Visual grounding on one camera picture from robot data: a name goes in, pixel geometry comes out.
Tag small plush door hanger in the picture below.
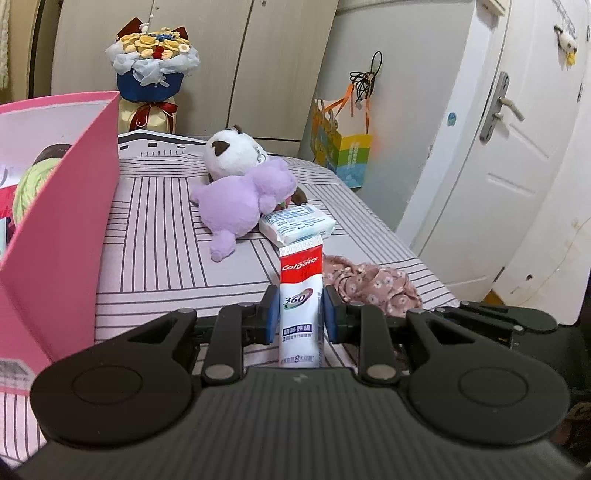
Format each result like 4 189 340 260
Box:
554 25 578 67

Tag black cables on hook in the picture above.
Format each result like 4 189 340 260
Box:
348 50 385 105

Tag striped pink bed sheet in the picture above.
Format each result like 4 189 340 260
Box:
1 135 444 479

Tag green yarn ball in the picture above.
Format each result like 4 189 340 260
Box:
12 143 71 226

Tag beige wardrobe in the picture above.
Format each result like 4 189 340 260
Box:
0 0 341 156

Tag Colgate toothpaste tube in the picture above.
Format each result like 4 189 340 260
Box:
279 235 324 368

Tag white tissue pack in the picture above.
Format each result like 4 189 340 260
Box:
259 204 337 247

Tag colourful paper gift bag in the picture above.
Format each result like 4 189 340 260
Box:
311 83 373 189

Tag pink storage box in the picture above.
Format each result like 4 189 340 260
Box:
1 91 119 395

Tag silver door handle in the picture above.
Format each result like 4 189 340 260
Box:
480 71 525 144

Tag white door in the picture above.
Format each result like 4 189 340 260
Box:
413 1 590 300

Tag flower bouquet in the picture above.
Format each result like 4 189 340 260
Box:
105 17 200 134

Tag pink floral scrunchie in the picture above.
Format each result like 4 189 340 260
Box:
324 255 423 318

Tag purple plush toy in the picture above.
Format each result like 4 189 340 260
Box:
189 158 297 262

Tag white panda plush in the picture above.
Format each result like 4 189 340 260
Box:
204 127 307 205

